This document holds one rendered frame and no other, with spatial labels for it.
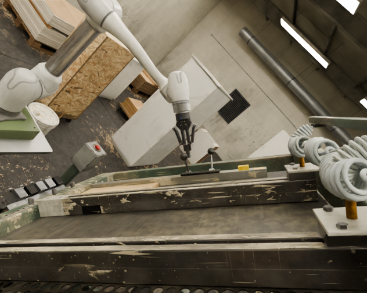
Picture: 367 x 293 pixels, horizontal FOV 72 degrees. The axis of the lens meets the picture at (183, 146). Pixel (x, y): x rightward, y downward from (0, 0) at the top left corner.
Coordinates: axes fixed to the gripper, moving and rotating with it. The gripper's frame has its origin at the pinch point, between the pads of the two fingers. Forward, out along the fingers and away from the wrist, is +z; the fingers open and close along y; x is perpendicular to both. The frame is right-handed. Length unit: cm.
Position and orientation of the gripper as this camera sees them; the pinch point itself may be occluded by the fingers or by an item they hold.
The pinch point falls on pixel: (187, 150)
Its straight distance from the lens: 134.4
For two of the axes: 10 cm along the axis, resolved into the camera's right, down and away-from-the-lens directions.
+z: 1.5, 9.9, 0.9
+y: -9.6, 1.2, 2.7
